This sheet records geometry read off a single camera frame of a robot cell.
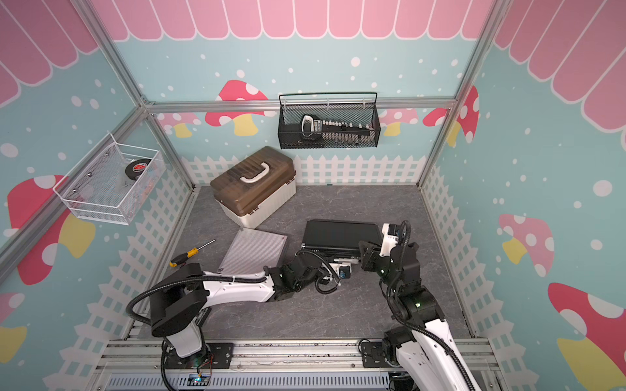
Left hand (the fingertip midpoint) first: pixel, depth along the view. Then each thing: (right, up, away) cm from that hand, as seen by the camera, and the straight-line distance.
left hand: (332, 255), depth 83 cm
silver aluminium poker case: (-31, 0, +11) cm, 33 cm away
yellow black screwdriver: (-56, -2, +12) cm, 57 cm away
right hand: (+9, +6, -10) cm, 14 cm away
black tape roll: (-64, +29, -4) cm, 71 cm away
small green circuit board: (-40, -35, -12) cm, 54 cm away
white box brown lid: (-28, +26, +10) cm, 40 cm away
